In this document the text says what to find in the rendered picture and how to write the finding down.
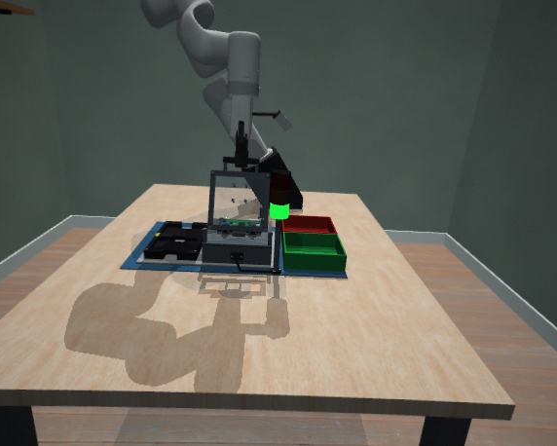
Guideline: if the green bin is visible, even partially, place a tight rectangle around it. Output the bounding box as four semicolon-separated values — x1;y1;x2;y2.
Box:
282;232;347;272

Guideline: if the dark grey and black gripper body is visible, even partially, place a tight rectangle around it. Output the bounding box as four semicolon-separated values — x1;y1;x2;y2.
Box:
228;93;259;140

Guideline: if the red open-top bin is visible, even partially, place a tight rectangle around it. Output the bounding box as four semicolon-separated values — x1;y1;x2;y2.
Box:
281;215;337;242

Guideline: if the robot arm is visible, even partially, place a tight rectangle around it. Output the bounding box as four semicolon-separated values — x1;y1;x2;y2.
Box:
140;0;273;164

